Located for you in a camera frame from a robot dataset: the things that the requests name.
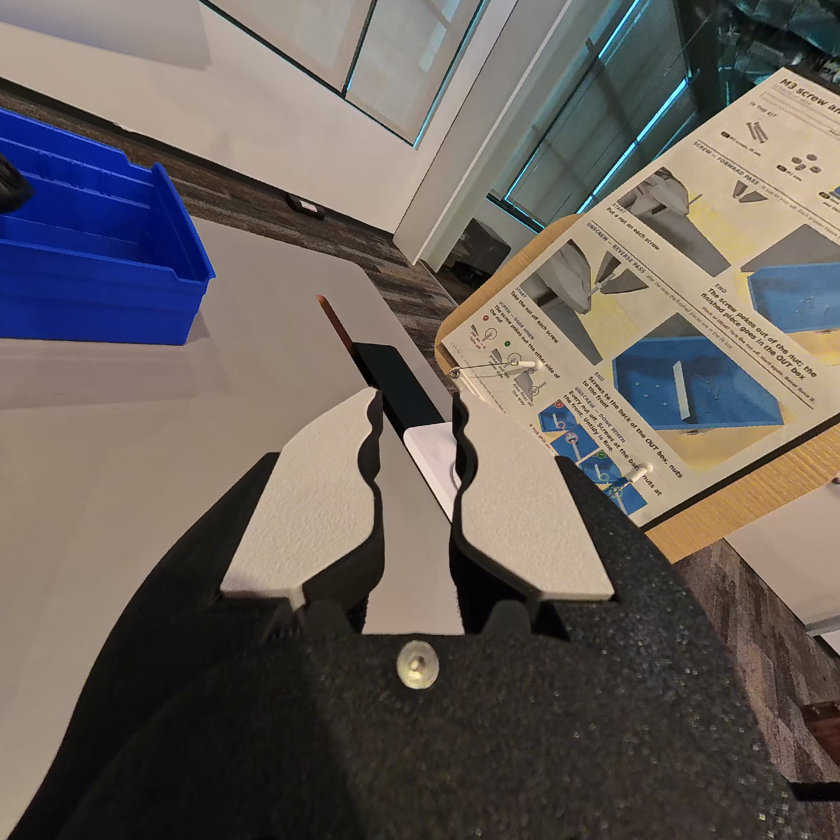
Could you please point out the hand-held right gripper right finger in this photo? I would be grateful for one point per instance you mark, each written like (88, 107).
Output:
(531, 518)

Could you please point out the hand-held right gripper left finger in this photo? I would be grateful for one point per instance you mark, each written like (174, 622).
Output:
(308, 512)

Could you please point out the blue plastic bin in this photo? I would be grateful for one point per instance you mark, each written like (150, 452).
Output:
(118, 295)

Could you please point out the black table inlay panel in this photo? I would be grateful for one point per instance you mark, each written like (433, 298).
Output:
(394, 380)

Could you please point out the instruction sheet on stand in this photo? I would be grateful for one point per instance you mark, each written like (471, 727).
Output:
(722, 512)

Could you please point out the white low cabinet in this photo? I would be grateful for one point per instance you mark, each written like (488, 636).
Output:
(787, 551)

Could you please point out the printed instruction sheet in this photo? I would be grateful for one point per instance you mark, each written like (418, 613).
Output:
(689, 295)

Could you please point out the dark box behind glass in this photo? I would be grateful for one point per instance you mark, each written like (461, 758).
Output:
(482, 249)

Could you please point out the small black floor device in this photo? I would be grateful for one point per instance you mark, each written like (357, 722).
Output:
(305, 206)

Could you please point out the frosted glass window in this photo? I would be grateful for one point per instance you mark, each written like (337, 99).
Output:
(315, 39)

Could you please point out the brown wooden table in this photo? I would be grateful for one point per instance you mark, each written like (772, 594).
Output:
(823, 716)

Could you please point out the glass partition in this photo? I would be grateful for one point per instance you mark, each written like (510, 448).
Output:
(590, 98)

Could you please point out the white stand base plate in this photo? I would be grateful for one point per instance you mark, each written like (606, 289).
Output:
(430, 459)

